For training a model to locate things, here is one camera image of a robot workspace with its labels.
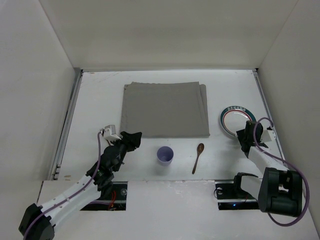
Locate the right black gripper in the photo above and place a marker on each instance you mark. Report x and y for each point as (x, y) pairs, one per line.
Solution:
(244, 136)

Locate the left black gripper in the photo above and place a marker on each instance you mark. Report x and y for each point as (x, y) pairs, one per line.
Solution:
(128, 140)

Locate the grey cloth placemat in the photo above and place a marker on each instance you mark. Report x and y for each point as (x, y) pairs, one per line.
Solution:
(165, 110)

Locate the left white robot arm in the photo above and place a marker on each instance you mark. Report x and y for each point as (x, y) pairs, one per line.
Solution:
(40, 222)

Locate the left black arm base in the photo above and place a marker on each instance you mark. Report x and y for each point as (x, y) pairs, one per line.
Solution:
(112, 199)

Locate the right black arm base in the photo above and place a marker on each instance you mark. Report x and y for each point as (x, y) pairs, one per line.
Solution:
(230, 196)

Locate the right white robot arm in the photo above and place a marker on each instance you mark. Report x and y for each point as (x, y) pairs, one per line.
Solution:
(280, 190)

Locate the white plate green red rim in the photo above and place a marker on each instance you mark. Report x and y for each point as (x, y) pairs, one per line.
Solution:
(233, 119)

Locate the lilac plastic cup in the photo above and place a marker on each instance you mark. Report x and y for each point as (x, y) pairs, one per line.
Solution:
(165, 155)

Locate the brown wooden spoon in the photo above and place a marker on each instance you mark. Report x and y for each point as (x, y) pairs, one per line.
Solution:
(199, 150)

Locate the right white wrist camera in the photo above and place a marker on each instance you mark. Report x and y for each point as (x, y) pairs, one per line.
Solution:
(268, 135)

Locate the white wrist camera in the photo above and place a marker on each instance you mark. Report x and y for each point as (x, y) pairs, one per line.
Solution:
(109, 133)
(268, 135)

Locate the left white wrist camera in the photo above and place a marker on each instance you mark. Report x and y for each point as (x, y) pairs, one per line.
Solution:
(109, 133)

